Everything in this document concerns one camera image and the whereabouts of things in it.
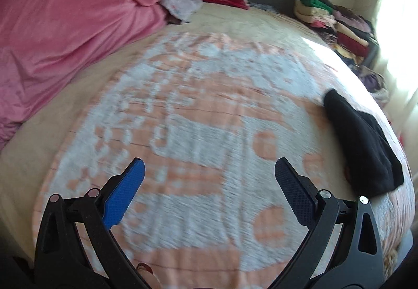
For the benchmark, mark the orange white tufted blanket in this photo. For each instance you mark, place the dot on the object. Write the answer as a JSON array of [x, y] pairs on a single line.
[[196, 112]]

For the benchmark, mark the red cloth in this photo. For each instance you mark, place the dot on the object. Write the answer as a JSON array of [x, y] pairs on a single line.
[[225, 0]]

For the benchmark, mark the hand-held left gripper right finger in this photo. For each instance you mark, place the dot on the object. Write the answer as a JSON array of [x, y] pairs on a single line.
[[295, 187]]

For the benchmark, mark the person's left hand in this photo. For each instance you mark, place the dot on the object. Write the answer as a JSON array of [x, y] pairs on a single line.
[[147, 272]]

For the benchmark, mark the pink blanket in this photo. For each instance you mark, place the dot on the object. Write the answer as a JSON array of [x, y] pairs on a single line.
[[65, 31]]

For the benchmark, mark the stack of folded clothes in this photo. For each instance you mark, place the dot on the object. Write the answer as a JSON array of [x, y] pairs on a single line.
[[329, 21]]

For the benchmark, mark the purple clothes pile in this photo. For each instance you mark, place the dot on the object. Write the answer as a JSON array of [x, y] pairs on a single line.
[[372, 80]]

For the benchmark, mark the black long-sleeve shirt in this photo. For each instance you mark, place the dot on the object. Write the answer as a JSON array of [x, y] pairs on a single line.
[[362, 142]]

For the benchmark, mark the white window curtain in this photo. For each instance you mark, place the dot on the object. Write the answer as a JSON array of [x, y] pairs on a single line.
[[401, 31]]

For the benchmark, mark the black box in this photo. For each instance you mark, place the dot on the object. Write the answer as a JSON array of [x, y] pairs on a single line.
[[370, 50]]

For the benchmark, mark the dark patterned cloth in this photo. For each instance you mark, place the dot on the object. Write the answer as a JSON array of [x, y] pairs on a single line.
[[264, 8]]

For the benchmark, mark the beige bedspread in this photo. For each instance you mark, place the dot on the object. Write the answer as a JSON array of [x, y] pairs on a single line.
[[65, 96]]

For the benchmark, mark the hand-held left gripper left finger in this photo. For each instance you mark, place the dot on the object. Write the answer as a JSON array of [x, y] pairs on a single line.
[[125, 191]]

